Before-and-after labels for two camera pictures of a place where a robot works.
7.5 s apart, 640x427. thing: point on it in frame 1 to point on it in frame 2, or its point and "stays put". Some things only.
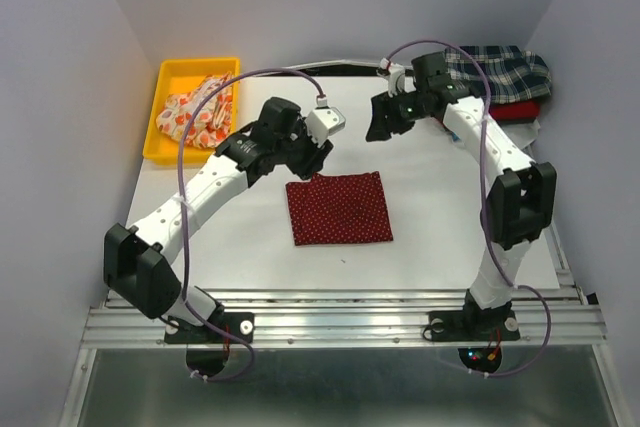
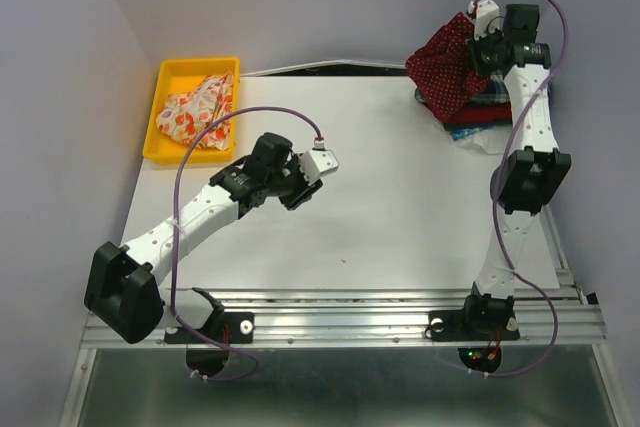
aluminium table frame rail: (358, 319) stays put
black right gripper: (384, 120) to (481, 66)
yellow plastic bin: (178, 76) stays put
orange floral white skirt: (210, 128) stays put
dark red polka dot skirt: (339, 209) to (443, 68)
